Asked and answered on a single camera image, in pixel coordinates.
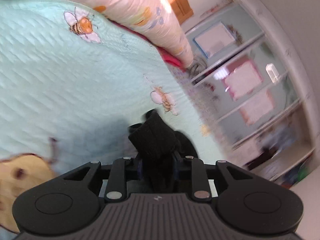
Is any black jacket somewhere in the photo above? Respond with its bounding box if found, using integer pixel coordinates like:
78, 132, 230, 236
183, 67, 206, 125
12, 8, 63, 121
129, 109, 199, 193

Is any red blanket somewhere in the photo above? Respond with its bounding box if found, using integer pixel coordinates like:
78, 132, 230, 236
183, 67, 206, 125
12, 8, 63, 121
111, 21, 185, 72

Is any mint green bee quilt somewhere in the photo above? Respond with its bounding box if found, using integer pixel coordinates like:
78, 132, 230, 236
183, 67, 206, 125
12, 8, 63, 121
1, 0, 222, 175

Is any glass door wardrobe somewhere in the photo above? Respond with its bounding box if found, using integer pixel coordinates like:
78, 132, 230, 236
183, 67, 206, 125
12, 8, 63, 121
187, 0, 319, 188

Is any pink floral duvet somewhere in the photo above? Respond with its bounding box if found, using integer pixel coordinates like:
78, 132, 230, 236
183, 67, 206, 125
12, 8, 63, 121
0, 0, 194, 68

